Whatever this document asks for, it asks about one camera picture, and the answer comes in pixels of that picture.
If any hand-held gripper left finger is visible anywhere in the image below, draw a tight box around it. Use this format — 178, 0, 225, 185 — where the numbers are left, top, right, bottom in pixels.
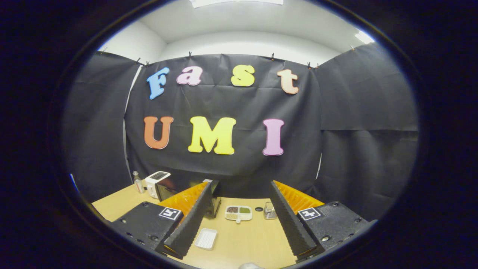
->
110, 181, 213, 260

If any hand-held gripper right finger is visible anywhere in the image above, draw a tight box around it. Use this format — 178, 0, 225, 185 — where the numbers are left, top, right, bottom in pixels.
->
269, 180, 377, 262

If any black toaster oven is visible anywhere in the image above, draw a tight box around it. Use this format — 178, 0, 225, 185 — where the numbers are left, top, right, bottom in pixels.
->
155, 179, 221, 219

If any white bread toaster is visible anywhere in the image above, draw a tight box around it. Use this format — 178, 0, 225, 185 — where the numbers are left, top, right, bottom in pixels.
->
145, 171, 171, 199

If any white rectangular plastic tray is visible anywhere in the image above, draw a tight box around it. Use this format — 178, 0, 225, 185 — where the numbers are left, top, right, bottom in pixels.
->
194, 228, 218, 250

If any white divided dish with beans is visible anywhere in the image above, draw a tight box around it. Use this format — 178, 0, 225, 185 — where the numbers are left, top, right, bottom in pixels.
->
224, 205, 253, 224

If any small clear bottle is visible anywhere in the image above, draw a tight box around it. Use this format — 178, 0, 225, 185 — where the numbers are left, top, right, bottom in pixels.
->
133, 171, 145, 194

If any small ceiling light panel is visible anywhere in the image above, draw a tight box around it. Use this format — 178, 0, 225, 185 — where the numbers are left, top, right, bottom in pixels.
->
354, 30, 375, 44

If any long ceiling light panel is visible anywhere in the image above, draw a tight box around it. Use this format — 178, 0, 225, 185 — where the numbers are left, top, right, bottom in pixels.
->
189, 0, 284, 9

